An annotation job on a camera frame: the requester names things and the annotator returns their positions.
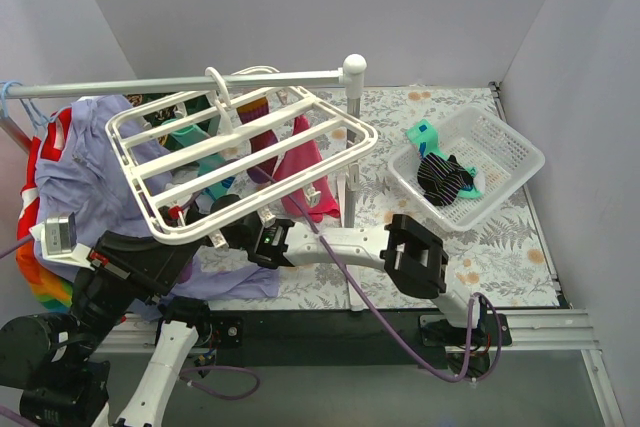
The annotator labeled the blue wire hanger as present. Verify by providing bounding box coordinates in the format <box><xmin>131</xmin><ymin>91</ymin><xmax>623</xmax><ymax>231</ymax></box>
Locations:
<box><xmin>1</xmin><ymin>80</ymin><xmax>49</xmax><ymax>134</ymax></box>

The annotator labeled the lavender shirt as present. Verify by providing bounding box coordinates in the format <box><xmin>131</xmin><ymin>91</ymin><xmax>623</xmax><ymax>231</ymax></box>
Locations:
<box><xmin>35</xmin><ymin>95</ymin><xmax>280</xmax><ymax>300</ymax></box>

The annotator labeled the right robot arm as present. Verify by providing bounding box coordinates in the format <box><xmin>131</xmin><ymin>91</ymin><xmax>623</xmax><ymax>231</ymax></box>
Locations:
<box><xmin>205</xmin><ymin>212</ymin><xmax>489</xmax><ymax>345</ymax></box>

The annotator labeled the white sock drying hanger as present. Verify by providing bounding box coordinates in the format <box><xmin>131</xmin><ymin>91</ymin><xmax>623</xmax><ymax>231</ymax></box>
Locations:
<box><xmin>104</xmin><ymin>65</ymin><xmax>380</xmax><ymax>248</ymax></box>

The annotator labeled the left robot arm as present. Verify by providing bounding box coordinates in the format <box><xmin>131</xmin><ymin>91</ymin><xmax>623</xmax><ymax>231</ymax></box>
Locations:
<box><xmin>1</xmin><ymin>232</ymin><xmax>201</xmax><ymax>426</ymax></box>

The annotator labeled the magenta purple sock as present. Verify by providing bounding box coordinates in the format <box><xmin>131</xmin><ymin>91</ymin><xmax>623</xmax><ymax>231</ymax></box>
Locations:
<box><xmin>237</xmin><ymin>97</ymin><xmax>278</xmax><ymax>184</ymax></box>

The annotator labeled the grey clothes rack stand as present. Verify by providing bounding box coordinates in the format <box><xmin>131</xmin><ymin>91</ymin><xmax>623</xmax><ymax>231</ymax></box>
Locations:
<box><xmin>0</xmin><ymin>53</ymin><xmax>369</xmax><ymax>312</ymax></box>

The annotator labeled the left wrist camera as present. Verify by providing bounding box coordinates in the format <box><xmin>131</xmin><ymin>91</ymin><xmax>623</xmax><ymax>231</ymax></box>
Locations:
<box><xmin>29</xmin><ymin>212</ymin><xmax>91</xmax><ymax>268</ymax></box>

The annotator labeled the white plastic basket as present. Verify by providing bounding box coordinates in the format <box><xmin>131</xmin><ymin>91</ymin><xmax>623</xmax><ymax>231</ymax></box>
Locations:
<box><xmin>388</xmin><ymin>106</ymin><xmax>545</xmax><ymax>232</ymax></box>

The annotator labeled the pink sock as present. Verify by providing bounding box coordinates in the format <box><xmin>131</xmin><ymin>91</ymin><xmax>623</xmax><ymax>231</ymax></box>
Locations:
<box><xmin>274</xmin><ymin>114</ymin><xmax>341</xmax><ymax>223</ymax></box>

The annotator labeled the teal patterned sock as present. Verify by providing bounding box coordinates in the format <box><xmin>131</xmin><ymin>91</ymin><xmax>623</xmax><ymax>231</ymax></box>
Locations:
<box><xmin>406</xmin><ymin>120</ymin><xmax>486</xmax><ymax>200</ymax></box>

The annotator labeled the yellow orange sock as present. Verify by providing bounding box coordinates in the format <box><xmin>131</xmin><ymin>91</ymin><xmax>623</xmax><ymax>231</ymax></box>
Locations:
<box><xmin>124</xmin><ymin>93</ymin><xmax>176</xmax><ymax>148</ymax></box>

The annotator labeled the floral table mat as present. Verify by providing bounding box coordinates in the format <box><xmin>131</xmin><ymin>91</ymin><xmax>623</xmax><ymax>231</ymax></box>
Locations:
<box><xmin>199</xmin><ymin>87</ymin><xmax>560</xmax><ymax>311</ymax></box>

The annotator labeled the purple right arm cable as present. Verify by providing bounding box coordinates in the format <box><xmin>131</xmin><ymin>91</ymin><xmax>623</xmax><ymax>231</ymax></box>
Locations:
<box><xmin>249</xmin><ymin>166</ymin><xmax>504</xmax><ymax>383</ymax></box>

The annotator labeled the red rainbow garment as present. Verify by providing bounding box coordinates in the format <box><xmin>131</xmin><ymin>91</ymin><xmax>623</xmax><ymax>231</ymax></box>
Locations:
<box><xmin>14</xmin><ymin>109</ymin><xmax>76</xmax><ymax>316</ymax></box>

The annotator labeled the dark green sock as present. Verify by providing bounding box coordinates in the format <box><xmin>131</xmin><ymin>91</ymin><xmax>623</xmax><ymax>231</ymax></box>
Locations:
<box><xmin>184</xmin><ymin>95</ymin><xmax>210</xmax><ymax>115</ymax></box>

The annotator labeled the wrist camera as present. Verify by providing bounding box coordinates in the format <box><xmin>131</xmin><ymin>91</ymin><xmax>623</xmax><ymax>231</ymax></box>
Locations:
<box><xmin>167</xmin><ymin>205</ymin><xmax>182</xmax><ymax>221</ymax></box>
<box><xmin>29</xmin><ymin>212</ymin><xmax>91</xmax><ymax>268</ymax></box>

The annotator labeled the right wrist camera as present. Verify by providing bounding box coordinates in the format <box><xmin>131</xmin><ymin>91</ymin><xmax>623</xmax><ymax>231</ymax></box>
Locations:
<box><xmin>167</xmin><ymin>205</ymin><xmax>182</xmax><ymax>221</ymax></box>

